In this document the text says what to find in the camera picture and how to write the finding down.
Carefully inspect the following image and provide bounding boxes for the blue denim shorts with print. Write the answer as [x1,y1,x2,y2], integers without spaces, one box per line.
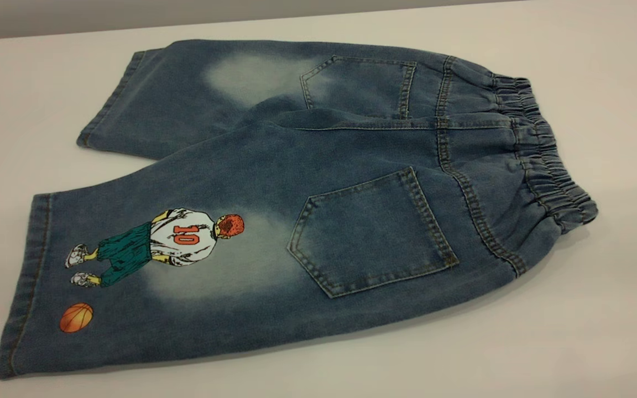
[0,39,598,381]

